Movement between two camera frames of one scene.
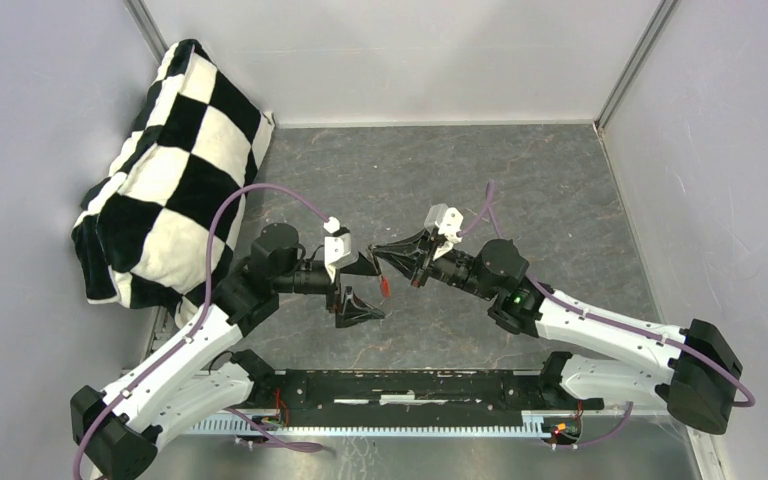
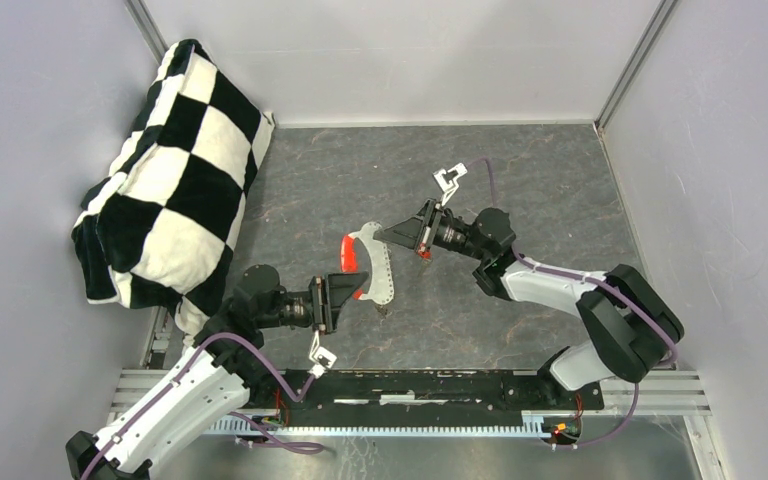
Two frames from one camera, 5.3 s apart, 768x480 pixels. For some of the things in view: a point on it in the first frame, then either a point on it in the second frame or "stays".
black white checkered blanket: [142, 232] stays
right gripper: [407, 254] -> [411, 233]
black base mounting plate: [499, 390] stays
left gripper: [355, 310] -> [329, 296]
